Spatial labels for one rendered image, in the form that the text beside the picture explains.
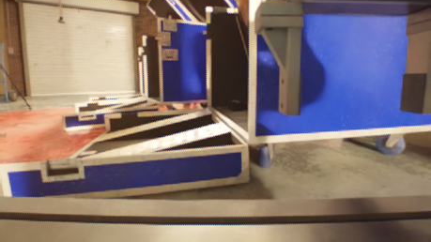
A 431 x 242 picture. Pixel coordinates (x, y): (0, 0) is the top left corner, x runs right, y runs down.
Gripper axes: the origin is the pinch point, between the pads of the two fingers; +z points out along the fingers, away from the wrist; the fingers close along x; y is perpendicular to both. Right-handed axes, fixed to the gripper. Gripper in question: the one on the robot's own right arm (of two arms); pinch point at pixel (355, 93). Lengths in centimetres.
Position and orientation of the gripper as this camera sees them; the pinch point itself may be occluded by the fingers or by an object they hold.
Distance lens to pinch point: 25.3
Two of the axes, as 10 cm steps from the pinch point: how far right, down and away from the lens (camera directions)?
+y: -0.1, 1.3, -9.9
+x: 10.0, -0.1, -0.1
